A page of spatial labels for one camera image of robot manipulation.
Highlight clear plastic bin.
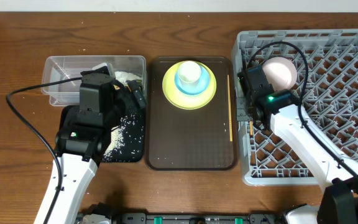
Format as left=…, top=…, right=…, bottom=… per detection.
left=41, top=55, right=147, bottom=106

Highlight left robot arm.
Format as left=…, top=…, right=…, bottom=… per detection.
left=35, top=73, right=146, bottom=223

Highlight rice food waste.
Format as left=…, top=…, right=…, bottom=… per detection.
left=103, top=113, right=145, bottom=163

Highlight grey dishwasher rack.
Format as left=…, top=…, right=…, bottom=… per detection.
left=231, top=29, right=358, bottom=186

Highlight black plastic tray bin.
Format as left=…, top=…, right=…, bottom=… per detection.
left=55, top=105, right=145, bottom=165

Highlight blue bowl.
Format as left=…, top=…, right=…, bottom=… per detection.
left=175, top=65, right=210, bottom=95

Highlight yellow plate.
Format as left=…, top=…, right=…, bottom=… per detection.
left=162, top=61, right=217, bottom=110

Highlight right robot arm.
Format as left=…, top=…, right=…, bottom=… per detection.
left=244, top=90, right=358, bottom=224

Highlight white paper cup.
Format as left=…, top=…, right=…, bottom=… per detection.
left=177, top=61, right=201, bottom=84

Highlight white bowl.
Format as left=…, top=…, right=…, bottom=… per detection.
left=262, top=57, right=298, bottom=91

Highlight dark brown serving tray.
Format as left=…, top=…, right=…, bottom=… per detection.
left=145, top=57, right=238, bottom=170

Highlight white tissue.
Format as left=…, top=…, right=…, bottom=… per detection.
left=114, top=71, right=142, bottom=85

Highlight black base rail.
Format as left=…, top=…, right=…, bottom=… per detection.
left=75, top=203, right=319, bottom=224

